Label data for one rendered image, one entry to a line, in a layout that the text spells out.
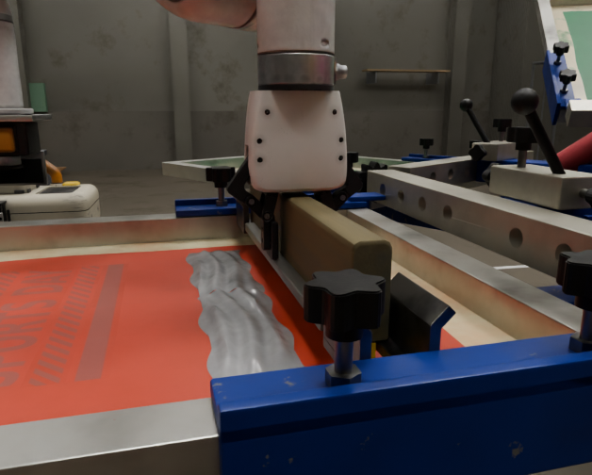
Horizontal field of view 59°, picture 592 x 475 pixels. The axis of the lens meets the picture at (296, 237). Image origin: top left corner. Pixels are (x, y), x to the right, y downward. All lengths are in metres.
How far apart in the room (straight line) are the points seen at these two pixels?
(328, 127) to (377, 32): 10.82
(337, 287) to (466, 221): 0.42
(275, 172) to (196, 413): 0.28
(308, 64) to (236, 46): 10.16
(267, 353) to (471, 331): 0.19
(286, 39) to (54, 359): 0.34
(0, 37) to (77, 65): 9.67
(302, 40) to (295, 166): 0.12
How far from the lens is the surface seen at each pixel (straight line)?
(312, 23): 0.51
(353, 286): 0.26
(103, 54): 10.69
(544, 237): 0.56
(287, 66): 0.50
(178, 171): 1.56
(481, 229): 0.64
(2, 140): 1.04
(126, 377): 0.42
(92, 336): 0.49
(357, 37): 11.19
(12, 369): 0.46
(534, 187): 0.65
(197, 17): 0.54
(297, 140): 0.51
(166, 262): 0.69
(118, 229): 0.80
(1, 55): 1.07
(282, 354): 0.42
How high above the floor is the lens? 1.15
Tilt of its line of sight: 14 degrees down
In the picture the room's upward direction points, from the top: straight up
